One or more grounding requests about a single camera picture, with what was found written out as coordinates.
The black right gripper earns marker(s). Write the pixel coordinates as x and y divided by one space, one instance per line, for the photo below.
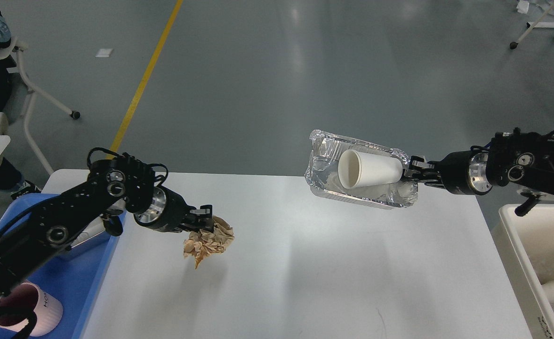
462 173

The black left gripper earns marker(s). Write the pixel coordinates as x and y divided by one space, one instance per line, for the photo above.
168 213

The brown paper ball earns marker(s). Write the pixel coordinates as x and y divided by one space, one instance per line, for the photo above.
202 244

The white paper cup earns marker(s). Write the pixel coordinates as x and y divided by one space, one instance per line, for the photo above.
357 169

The aluminium foil tray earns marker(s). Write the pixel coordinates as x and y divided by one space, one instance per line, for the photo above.
322 177

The stainless steel rectangular tray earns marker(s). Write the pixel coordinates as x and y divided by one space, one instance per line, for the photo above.
91 237

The pink ribbed mug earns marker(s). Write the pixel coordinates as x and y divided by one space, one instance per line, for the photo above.
41 310

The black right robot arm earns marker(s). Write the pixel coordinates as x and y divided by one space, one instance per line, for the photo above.
525 159

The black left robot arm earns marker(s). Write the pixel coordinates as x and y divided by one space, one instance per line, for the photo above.
121 183

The white plastic bin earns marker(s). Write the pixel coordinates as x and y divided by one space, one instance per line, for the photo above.
526 249

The white paper scrap on floor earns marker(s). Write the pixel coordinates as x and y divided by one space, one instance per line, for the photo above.
104 53

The white office chair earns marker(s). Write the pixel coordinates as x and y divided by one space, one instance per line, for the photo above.
26 93

